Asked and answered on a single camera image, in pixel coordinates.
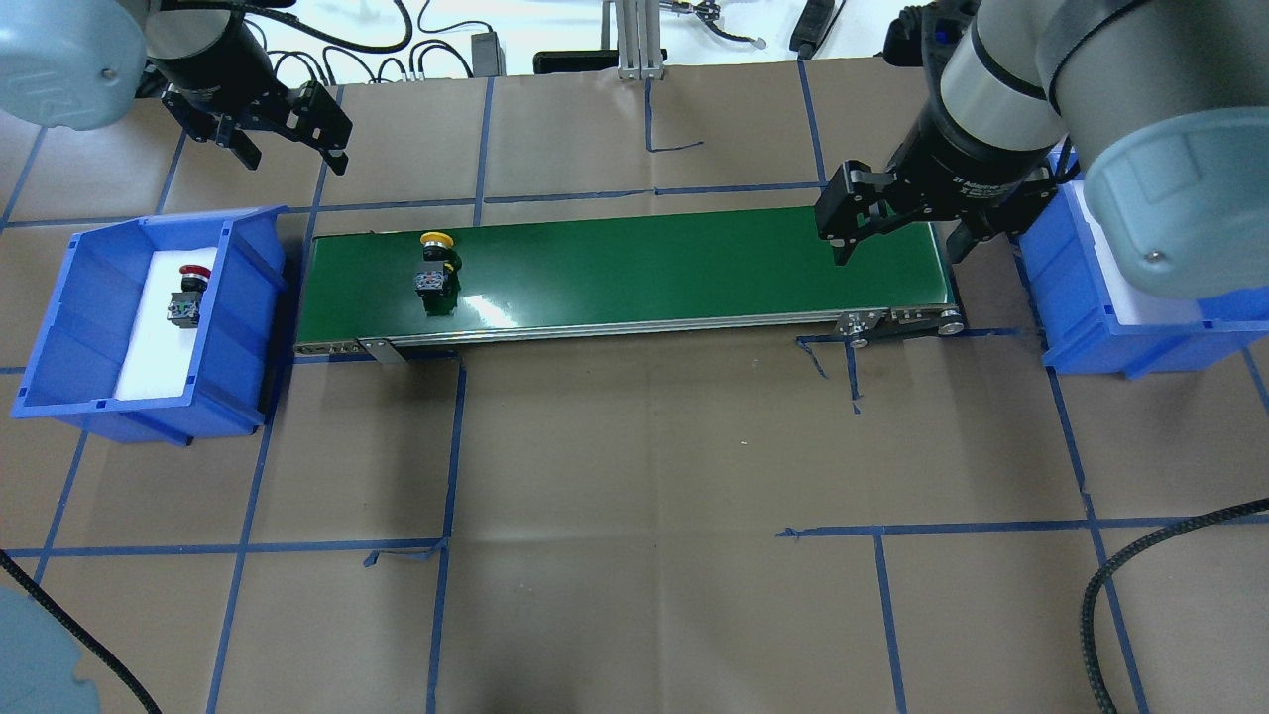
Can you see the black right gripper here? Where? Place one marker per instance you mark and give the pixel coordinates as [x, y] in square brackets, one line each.
[960, 159]

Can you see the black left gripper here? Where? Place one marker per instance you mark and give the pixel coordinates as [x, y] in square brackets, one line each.
[201, 61]

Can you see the red push button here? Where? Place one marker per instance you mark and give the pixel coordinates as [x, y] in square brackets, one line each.
[185, 306]

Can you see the yellow push button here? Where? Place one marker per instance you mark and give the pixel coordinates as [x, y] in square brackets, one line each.
[436, 275]

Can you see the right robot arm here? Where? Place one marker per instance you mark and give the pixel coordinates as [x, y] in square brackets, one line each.
[1163, 105]

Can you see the green conveyor belt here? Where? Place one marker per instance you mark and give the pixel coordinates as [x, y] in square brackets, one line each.
[633, 275]

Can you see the black power adapter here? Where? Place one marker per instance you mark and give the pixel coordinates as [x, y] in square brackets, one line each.
[487, 55]

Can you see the white foam pad left bin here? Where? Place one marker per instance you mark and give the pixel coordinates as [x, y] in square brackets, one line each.
[159, 355]

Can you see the blue bin left side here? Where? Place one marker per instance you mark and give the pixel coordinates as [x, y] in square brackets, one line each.
[80, 349]

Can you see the aluminium frame post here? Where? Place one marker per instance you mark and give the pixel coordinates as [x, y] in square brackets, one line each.
[633, 30]

